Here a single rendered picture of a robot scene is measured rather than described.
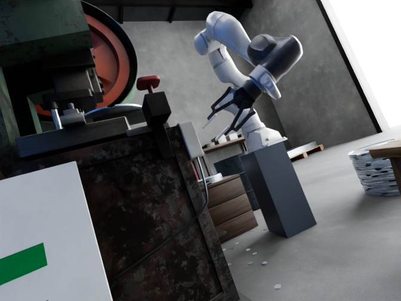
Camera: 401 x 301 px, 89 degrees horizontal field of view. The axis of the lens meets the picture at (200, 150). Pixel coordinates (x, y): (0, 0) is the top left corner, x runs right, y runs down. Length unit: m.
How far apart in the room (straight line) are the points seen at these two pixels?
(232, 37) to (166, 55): 4.55
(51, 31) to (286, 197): 1.18
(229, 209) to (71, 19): 1.18
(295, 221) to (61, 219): 0.97
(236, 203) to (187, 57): 4.70
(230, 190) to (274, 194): 0.34
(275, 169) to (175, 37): 5.13
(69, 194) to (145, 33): 5.29
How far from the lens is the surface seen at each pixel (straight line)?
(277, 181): 1.11
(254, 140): 1.13
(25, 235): 0.63
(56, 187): 0.63
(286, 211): 1.13
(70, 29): 0.95
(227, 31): 0.96
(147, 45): 5.52
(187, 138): 0.69
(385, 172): 1.40
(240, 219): 1.37
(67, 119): 0.71
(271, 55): 0.76
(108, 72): 1.51
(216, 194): 1.30
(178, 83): 5.12
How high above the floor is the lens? 0.44
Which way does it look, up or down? 6 degrees up
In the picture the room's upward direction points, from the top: 20 degrees counter-clockwise
